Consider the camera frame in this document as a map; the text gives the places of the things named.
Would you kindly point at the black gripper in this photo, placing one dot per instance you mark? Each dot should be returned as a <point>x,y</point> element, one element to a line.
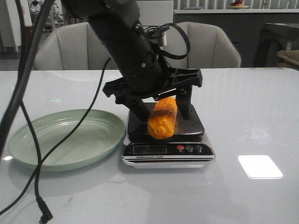
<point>148,77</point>

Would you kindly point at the yellow corn cob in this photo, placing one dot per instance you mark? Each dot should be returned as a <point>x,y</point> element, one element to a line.
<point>162,120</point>

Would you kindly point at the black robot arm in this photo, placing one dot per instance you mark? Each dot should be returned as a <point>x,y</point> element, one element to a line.
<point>116,23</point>

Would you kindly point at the black silver electronic kitchen scale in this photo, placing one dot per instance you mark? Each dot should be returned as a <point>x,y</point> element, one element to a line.
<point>189,147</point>

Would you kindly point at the light green plate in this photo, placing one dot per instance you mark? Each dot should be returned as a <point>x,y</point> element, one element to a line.
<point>97,136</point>

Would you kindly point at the right grey upholstered chair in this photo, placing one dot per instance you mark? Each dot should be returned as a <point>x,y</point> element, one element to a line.
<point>210,47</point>

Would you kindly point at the grey upholstered chair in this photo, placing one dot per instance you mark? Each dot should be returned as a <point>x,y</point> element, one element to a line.
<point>71,47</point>
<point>210,47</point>

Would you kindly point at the white cabinet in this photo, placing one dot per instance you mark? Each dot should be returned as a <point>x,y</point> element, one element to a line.
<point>155,12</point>

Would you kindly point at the left grey upholstered chair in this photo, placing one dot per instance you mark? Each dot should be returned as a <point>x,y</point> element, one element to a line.
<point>71,47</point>

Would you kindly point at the grey counter with white top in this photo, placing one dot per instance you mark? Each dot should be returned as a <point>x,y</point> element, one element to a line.
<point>242,26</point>

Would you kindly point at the fruit plate on counter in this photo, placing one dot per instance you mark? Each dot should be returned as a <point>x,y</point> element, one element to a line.
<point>237,4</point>

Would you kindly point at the dark appliance at right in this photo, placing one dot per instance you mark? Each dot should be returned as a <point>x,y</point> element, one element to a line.
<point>275,37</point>

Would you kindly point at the beige cushion at right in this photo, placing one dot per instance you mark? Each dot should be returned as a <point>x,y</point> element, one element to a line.
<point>288,59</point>

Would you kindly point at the red trash bin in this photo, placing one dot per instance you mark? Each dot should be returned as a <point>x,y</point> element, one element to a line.
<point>26,33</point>

